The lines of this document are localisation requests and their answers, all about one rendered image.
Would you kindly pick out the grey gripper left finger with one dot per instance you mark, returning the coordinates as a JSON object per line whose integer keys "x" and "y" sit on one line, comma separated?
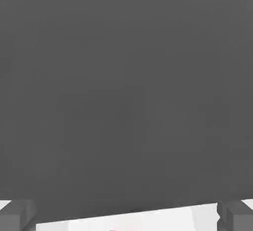
{"x": 13, "y": 215}

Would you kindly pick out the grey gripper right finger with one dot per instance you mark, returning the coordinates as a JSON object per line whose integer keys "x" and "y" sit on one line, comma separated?
{"x": 237, "y": 215}

